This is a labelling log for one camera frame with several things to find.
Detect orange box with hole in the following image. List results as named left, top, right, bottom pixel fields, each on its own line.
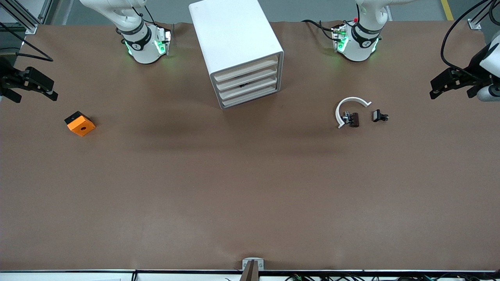
left=64, top=111, right=96, bottom=137

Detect small brown component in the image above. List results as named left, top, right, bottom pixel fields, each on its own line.
left=342, top=112, right=360, bottom=128

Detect white curved plastic arc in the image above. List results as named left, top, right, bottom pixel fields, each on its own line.
left=335, top=96, right=372, bottom=129

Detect brown table mat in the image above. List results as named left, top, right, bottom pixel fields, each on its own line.
left=0, top=20, right=500, bottom=272

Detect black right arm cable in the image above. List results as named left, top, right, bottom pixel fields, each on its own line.
left=0, top=21, right=54, bottom=63

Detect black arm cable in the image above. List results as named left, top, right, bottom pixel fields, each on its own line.
left=440, top=0, right=500, bottom=76
left=0, top=21, right=54, bottom=63

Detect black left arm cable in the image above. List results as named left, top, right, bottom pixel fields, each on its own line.
left=440, top=0, right=500, bottom=76

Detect aluminium frame post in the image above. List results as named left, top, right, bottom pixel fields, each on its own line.
left=468, top=0, right=500, bottom=30
left=0, top=0, right=54, bottom=35

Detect black base cable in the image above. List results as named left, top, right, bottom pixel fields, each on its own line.
left=301, top=19, right=337, bottom=42

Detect white table edge rail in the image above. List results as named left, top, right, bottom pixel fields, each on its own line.
left=0, top=269, right=500, bottom=281

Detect black cable bundle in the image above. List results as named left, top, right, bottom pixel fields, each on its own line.
left=284, top=273, right=500, bottom=281

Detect grey metal bracket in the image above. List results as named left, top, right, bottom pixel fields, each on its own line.
left=239, top=258, right=265, bottom=281

